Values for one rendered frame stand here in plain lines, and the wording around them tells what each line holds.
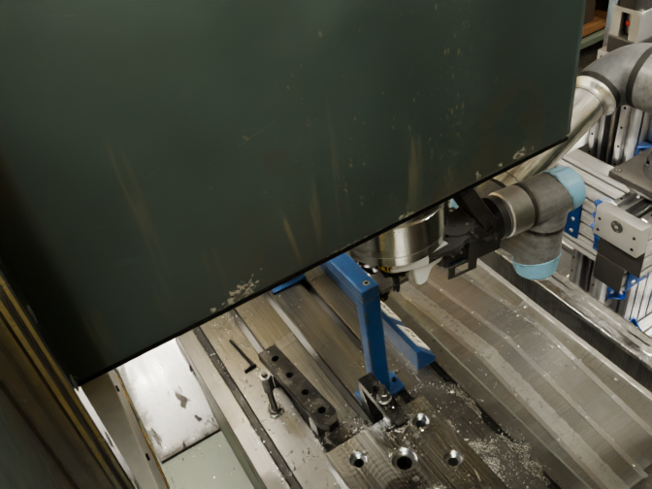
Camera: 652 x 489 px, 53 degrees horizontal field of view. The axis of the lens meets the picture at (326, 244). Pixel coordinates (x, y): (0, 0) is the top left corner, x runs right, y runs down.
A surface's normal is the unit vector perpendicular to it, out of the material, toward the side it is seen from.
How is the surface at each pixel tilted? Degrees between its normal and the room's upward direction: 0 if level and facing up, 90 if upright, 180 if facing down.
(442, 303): 8
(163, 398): 24
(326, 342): 0
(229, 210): 90
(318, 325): 0
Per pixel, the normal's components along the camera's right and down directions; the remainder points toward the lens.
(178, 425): 0.08, -0.48
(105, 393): -0.13, -0.75
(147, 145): 0.51, 0.51
